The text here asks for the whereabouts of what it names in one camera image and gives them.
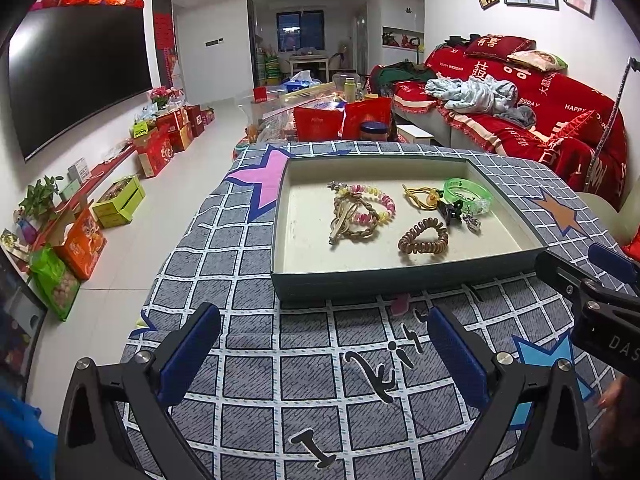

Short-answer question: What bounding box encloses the braided rope bracelet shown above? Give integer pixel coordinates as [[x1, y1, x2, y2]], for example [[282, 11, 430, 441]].
[[327, 195, 381, 247]]

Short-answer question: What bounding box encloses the clear plastic container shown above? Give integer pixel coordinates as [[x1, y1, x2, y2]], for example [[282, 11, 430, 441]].
[[332, 74, 361, 103]]

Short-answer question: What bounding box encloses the person's right hand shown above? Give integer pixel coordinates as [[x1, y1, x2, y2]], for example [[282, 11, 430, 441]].
[[595, 375, 640, 461]]

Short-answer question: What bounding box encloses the yellow-green fruit crate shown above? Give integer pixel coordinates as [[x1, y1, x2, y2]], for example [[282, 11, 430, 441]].
[[92, 175, 146, 228]]

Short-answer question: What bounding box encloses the wall niche with red ornaments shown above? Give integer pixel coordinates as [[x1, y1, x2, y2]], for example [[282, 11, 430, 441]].
[[381, 26, 426, 51]]

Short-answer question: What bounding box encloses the red patterned gift box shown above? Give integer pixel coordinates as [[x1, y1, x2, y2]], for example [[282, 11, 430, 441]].
[[136, 135, 175, 178]]

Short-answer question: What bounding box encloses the dark screen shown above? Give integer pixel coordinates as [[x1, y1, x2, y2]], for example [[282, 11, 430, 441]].
[[0, 250, 48, 401]]

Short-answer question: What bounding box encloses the red embroidered pillow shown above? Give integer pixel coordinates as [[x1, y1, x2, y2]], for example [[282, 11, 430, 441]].
[[465, 35, 536, 61]]

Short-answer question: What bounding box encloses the yellow bead cord charm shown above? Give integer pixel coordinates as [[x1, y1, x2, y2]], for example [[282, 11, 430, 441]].
[[403, 184, 446, 211]]

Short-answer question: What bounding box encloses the green translucent bangle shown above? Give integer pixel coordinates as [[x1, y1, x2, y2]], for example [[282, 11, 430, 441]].
[[444, 177, 496, 213]]

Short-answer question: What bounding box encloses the blue cloth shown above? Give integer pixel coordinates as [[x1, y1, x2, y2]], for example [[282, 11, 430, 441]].
[[0, 395, 58, 480]]

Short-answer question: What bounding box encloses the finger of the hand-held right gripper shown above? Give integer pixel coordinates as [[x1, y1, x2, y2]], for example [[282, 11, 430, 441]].
[[535, 251, 640, 312], [589, 242, 640, 291]]

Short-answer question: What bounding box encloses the orange gift box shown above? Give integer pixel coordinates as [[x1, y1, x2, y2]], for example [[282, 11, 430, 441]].
[[59, 207, 108, 281]]

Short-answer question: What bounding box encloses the grey striped pole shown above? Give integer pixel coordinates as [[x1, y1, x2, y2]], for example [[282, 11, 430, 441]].
[[580, 57, 640, 191]]

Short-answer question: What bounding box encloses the dark green cloth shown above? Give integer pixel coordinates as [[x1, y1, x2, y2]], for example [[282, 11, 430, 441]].
[[372, 62, 436, 96]]

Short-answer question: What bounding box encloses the red wall hanging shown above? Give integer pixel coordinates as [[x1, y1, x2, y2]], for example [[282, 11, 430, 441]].
[[152, 10, 178, 88]]

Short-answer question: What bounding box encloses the red low television bench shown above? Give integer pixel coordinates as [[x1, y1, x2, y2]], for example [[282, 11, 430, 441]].
[[30, 145, 141, 241]]

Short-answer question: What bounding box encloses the green potted plant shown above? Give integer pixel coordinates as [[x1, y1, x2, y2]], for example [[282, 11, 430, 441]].
[[19, 175, 63, 221]]

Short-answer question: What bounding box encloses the light blue blanket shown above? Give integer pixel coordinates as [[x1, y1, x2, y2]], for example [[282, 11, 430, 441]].
[[425, 76, 536, 126]]

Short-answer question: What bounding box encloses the clear plastic bag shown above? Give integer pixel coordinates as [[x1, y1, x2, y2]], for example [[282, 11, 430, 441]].
[[245, 110, 296, 143]]

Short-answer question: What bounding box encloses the green plastic bag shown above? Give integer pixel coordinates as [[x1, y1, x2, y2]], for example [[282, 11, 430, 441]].
[[29, 245, 81, 321]]

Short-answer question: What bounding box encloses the red covered sofa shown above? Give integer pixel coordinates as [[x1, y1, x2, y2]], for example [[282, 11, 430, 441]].
[[370, 35, 628, 211]]

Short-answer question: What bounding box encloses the dark window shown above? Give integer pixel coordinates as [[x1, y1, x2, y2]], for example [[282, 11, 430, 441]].
[[276, 10, 326, 53]]

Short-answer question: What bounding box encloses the grey checked star tablecloth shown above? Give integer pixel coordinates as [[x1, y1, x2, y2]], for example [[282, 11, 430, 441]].
[[120, 140, 626, 480]]

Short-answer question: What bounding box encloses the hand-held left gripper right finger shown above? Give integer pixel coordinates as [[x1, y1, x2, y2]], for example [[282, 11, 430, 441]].
[[427, 305, 596, 480]]

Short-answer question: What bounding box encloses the large black television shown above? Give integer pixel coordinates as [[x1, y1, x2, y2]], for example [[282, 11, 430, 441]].
[[7, 7, 153, 161]]

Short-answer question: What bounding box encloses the brown spiral hair tie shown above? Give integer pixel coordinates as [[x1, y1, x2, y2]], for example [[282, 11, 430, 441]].
[[398, 217, 449, 261]]

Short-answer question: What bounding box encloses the pink yellow beaded bracelet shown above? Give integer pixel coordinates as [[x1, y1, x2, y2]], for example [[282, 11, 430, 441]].
[[330, 182, 396, 226]]

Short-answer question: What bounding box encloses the stack of red boxes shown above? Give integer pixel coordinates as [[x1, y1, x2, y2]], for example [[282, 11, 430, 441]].
[[155, 104, 216, 153]]

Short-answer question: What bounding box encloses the floral print pillow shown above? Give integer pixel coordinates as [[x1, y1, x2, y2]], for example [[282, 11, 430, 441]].
[[507, 50, 568, 72]]

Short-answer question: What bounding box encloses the white dining table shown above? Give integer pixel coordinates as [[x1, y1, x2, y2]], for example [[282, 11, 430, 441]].
[[289, 54, 331, 81]]

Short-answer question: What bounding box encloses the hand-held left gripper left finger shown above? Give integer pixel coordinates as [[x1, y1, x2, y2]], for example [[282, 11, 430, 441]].
[[55, 302, 223, 480]]

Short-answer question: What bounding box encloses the small white stool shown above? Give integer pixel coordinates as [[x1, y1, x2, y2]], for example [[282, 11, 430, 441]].
[[397, 124, 435, 145]]

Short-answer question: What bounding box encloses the grey-green shallow tray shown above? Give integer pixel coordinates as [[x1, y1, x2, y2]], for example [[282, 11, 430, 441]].
[[270, 155, 549, 303]]

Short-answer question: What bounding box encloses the red gift bag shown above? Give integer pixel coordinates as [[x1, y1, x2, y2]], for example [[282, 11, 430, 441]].
[[293, 106, 346, 142], [341, 97, 393, 141]]

